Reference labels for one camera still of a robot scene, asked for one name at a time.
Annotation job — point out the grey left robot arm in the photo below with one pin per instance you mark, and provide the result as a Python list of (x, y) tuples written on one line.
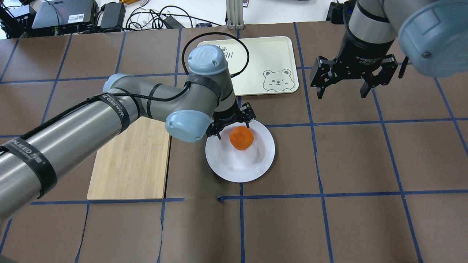
[(32, 164)]

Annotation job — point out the orange fruit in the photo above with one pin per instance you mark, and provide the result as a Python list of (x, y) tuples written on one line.
[(241, 138)]

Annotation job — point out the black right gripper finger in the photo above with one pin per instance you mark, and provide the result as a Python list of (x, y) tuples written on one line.
[(322, 75), (387, 67)]

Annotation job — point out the black power adapter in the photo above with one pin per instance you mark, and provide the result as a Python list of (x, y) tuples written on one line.
[(171, 23)]

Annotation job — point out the aluminium frame post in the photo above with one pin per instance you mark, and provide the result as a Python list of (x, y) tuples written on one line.
[(235, 14)]

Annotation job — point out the black power brick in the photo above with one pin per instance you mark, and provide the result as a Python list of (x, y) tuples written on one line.
[(112, 15)]

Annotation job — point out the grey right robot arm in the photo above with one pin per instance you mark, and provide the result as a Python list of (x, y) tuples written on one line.
[(432, 34)]

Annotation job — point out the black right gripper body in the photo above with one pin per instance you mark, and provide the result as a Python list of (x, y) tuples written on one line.
[(362, 54)]

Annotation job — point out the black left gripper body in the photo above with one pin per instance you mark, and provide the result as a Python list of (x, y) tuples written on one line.
[(227, 116)]

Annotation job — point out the cream bear tray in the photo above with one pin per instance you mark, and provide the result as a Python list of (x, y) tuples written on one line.
[(271, 67)]

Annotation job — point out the bamboo cutting board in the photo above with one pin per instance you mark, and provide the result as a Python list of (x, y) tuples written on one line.
[(133, 165)]

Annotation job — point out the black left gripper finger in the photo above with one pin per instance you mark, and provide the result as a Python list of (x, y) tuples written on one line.
[(246, 114), (214, 130)]

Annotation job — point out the black adapter right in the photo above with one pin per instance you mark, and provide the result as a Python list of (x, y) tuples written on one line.
[(335, 13)]

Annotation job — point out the black laptop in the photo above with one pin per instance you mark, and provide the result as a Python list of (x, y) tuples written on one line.
[(65, 15)]

